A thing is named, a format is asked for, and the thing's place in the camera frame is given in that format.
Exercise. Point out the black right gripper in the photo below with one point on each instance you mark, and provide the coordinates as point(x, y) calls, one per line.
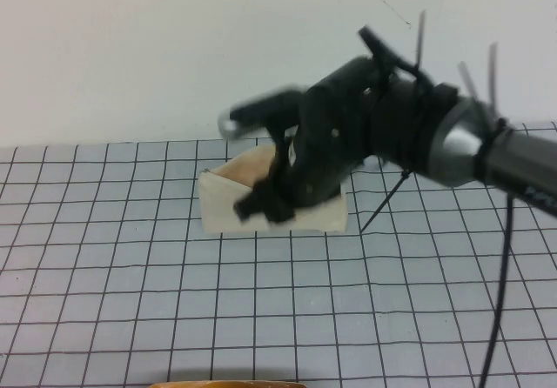
point(335, 127)

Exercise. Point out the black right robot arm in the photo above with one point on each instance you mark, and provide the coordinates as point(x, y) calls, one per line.
point(444, 140)

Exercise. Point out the cream fabric pencil case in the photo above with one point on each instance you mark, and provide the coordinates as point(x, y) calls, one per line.
point(222, 205)

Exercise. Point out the black zip tie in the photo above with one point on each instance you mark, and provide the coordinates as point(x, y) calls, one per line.
point(383, 201)

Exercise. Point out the blue-grey grid table mat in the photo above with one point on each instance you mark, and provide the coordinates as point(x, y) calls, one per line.
point(174, 301)

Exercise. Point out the tan rounded object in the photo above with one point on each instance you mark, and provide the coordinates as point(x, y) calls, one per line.
point(226, 384)

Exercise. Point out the translucent zip tie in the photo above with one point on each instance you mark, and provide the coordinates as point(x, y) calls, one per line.
point(420, 40)
point(469, 81)
point(492, 75)

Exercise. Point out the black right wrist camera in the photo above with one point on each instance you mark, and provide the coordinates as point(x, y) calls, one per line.
point(261, 109)

